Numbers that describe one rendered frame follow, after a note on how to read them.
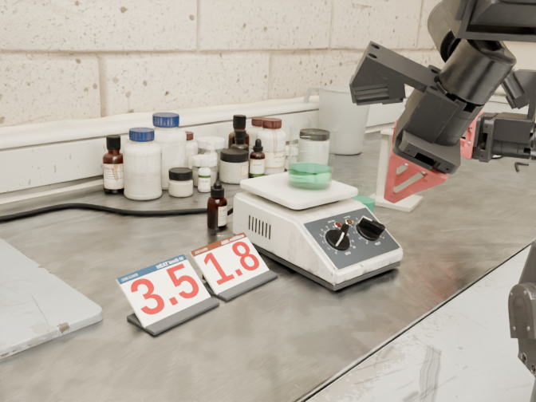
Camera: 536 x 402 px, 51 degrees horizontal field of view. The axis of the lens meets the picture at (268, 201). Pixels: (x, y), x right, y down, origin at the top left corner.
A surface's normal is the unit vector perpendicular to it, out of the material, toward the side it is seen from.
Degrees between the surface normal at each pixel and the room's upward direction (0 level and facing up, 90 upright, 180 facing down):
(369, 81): 110
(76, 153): 90
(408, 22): 90
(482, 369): 0
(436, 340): 0
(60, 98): 90
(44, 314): 0
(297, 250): 90
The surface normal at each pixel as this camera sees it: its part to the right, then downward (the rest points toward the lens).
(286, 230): -0.76, 0.16
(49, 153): 0.73, 0.25
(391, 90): -0.25, 0.59
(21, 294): 0.05, -0.95
